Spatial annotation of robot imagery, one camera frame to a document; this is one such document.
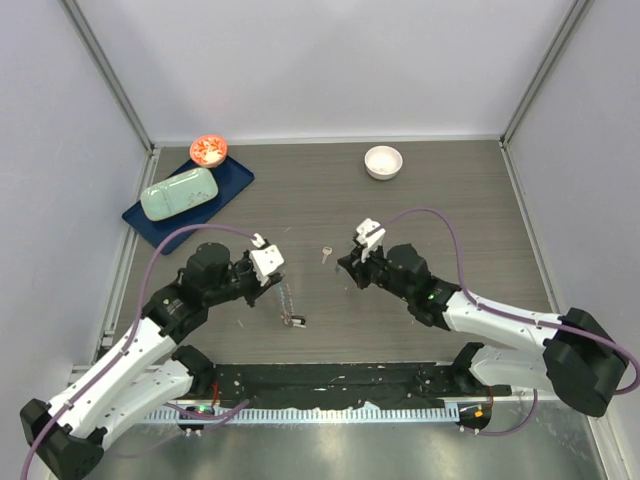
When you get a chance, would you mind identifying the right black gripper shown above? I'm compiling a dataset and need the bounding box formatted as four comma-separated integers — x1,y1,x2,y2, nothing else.
340,240,413,302

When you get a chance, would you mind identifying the large keyring with blue handle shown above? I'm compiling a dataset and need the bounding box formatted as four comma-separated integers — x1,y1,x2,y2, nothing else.
278,281,294,327

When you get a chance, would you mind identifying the black key fob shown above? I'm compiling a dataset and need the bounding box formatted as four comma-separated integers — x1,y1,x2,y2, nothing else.
291,315,306,328

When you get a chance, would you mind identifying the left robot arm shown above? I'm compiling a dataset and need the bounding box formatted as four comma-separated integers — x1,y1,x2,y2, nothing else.
20,239,284,479

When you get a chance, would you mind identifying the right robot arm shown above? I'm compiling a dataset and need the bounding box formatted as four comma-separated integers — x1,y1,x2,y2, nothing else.
337,244,629,417

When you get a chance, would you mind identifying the plain silver key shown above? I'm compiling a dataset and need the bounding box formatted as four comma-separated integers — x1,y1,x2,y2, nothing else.
321,246,332,264

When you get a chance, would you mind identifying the dark blue tray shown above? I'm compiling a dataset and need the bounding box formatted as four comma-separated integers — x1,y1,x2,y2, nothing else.
121,156,255,247

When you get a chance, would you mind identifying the white ceramic bowl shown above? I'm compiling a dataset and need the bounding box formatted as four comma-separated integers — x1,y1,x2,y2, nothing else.
364,145,403,181

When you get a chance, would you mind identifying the pale green oblong dish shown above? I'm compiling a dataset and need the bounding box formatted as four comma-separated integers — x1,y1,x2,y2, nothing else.
140,167,219,221

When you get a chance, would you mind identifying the red patterned bowl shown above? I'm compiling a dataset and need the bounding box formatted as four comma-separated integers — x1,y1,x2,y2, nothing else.
189,135,228,168

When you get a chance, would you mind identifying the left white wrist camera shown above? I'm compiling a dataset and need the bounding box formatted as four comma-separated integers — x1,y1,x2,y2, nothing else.
249,233,285,286

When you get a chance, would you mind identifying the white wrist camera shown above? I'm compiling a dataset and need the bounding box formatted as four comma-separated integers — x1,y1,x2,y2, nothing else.
249,233,285,286
354,218,386,263

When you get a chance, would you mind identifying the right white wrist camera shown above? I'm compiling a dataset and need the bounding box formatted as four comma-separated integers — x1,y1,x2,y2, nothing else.
354,218,386,263

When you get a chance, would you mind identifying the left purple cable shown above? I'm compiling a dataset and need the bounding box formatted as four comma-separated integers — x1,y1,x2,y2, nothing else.
21,223,263,480

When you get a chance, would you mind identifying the purple cable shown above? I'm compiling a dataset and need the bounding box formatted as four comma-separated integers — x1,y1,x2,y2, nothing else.
369,207,640,437
21,223,263,480

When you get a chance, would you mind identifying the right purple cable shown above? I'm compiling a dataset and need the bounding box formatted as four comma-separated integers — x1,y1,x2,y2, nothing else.
369,207,640,437

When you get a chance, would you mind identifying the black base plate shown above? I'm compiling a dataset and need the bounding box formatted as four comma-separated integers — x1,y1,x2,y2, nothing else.
207,362,512,410

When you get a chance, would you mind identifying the white slotted cable duct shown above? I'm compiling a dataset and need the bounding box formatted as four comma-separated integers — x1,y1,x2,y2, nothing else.
139,403,460,425

